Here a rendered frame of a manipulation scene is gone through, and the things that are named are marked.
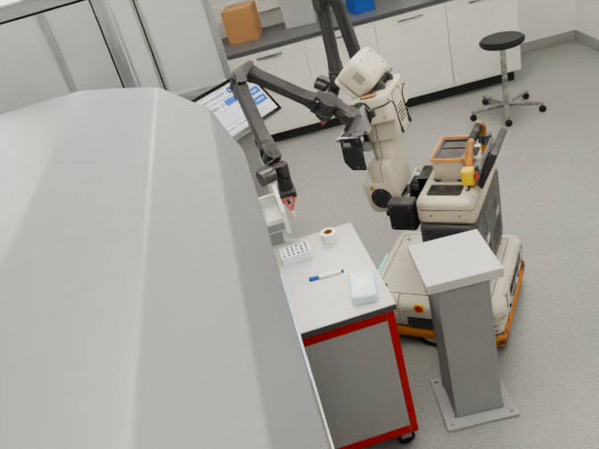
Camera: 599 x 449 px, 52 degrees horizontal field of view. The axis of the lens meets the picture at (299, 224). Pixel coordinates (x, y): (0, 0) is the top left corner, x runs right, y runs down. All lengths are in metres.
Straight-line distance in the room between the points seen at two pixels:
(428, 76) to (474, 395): 3.60
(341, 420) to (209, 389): 1.84
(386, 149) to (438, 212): 0.39
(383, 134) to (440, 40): 3.00
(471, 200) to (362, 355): 0.79
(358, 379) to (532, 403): 0.82
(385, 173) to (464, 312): 0.77
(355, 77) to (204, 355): 2.07
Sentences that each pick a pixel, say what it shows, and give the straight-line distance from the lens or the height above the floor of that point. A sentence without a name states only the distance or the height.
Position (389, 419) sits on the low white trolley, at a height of 0.20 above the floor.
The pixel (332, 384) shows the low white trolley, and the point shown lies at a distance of 2.37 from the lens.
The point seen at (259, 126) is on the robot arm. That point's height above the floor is 1.30.
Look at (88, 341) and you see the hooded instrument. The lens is 0.72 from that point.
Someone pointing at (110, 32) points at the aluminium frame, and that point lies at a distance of 1.98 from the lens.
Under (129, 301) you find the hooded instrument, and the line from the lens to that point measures 0.77.
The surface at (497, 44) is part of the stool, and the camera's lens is 5.07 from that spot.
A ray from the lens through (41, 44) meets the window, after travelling 2.02.
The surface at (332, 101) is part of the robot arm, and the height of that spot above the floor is 1.28.
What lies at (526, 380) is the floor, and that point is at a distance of 2.94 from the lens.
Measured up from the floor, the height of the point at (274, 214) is 0.84.
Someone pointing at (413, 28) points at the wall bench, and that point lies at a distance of 5.60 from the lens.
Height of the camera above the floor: 2.13
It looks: 30 degrees down
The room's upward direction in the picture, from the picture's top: 16 degrees counter-clockwise
